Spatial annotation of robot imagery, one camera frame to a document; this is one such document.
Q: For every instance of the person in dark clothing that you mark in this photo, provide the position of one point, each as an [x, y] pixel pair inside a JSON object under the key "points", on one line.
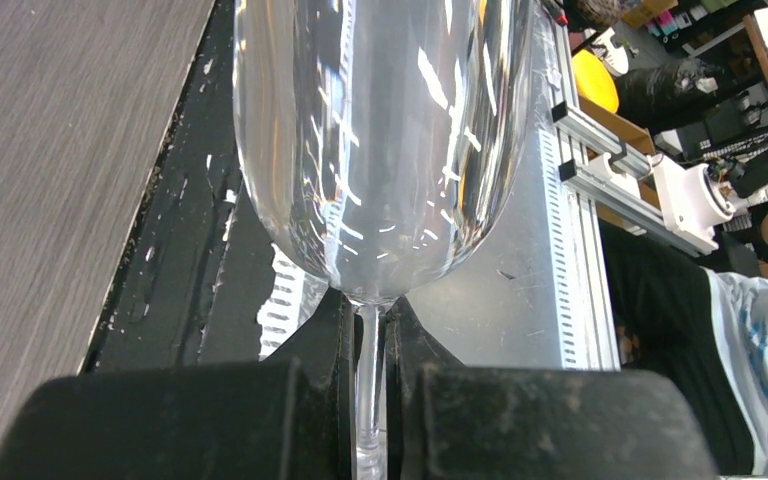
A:
{"points": [[705, 331]]}

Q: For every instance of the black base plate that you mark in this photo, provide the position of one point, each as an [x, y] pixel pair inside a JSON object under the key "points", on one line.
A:
{"points": [[200, 281]]}

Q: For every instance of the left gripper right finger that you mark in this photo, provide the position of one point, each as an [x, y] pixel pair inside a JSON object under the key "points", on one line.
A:
{"points": [[451, 421]]}

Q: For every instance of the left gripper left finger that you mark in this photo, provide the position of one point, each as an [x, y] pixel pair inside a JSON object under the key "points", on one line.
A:
{"points": [[280, 418]]}

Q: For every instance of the clear wine glass back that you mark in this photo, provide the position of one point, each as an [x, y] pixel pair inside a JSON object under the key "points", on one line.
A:
{"points": [[378, 142]]}

